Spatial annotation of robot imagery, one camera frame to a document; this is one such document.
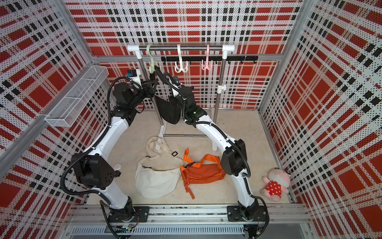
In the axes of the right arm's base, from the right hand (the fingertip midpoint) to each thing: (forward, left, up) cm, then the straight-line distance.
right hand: (172, 86), depth 78 cm
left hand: (+1, +9, +3) cm, 9 cm away
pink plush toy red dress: (-39, -56, -34) cm, 76 cm away
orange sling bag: (-32, -19, -36) cm, 52 cm away
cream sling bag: (-35, +10, -35) cm, 50 cm away
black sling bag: (+1, +5, -19) cm, 20 cm away
